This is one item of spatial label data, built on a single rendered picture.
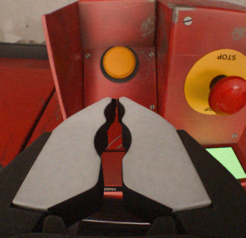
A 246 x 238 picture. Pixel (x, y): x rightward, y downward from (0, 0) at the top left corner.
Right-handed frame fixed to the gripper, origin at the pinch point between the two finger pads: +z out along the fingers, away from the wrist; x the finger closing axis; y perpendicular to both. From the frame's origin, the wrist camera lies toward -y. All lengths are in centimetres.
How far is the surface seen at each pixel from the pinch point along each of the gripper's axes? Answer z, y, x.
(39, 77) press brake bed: 48, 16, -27
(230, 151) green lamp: 5.2, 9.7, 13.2
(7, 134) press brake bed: 20.5, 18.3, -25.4
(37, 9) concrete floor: 84, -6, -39
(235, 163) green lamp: 3.4, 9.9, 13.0
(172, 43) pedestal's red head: 5.7, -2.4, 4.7
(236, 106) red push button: 3.1, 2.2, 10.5
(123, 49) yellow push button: 12.0, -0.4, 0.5
